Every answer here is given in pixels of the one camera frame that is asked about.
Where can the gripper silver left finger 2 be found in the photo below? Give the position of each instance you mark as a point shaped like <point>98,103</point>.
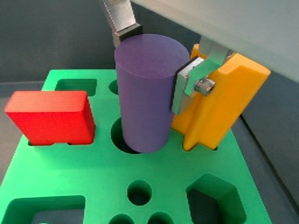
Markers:
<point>121,19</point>

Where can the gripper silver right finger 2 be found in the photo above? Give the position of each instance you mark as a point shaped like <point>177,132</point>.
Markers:
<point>192,76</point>

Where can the purple cylinder block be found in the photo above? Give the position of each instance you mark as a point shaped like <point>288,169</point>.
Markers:
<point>146,60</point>

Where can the green foam shape-sorter board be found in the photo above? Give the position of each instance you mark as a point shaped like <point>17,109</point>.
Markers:
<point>170,186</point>

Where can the yellow star prism block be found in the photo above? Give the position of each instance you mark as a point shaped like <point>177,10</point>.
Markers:
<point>210,114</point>

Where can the red rectangular block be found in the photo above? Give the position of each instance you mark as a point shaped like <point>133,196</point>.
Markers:
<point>52,117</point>

